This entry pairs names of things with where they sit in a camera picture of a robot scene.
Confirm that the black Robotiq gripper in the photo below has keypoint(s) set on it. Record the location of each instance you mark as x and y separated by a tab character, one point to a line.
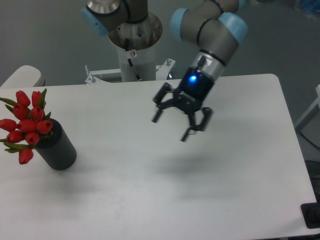
187	97

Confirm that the red tulip bouquet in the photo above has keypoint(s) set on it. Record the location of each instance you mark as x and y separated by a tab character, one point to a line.
31	126

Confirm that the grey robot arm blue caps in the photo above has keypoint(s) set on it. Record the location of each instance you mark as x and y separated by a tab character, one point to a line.
213	26

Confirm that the black ribbed cylindrical vase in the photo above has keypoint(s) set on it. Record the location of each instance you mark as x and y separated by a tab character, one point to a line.
58	151

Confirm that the beige chair armrest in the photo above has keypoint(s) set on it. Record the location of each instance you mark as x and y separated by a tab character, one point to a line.
24	77

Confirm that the black device at table edge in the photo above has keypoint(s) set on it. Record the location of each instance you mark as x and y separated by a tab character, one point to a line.
311	214

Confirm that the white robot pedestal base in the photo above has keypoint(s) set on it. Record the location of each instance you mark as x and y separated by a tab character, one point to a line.
136	46

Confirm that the white furniture frame right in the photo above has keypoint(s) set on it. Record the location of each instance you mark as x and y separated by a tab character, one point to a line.
309	113

